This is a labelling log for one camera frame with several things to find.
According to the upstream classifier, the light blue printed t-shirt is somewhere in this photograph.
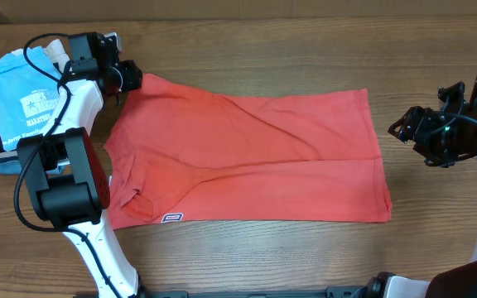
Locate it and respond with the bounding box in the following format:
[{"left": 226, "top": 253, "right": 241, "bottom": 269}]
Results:
[{"left": 0, "top": 46, "right": 60, "bottom": 151}]

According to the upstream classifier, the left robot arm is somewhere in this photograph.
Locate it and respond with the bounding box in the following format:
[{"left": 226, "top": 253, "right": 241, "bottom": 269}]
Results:
[{"left": 13, "top": 32, "right": 150, "bottom": 297}]

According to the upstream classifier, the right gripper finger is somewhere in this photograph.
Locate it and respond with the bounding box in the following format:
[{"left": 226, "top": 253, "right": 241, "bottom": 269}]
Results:
[
  {"left": 388, "top": 108, "right": 419, "bottom": 143},
  {"left": 437, "top": 81, "right": 465, "bottom": 113}
]

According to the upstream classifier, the red t-shirt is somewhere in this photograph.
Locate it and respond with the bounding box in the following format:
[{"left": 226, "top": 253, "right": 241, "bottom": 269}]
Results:
[{"left": 105, "top": 74, "right": 392, "bottom": 228}]

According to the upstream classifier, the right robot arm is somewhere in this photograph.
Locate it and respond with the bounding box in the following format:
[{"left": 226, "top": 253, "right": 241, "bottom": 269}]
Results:
[{"left": 353, "top": 76, "right": 477, "bottom": 298}]

